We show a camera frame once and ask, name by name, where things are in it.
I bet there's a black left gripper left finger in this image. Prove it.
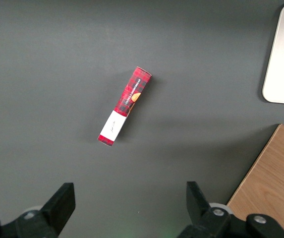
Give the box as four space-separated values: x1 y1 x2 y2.
0 182 76 238

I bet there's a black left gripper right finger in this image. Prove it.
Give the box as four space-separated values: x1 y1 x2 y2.
177 181 284 238

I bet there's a wooden drawer cabinet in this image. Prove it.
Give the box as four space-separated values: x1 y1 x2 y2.
227 123 284 238

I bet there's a red plaid shortbread box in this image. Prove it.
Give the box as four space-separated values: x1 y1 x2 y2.
97 66 153 148

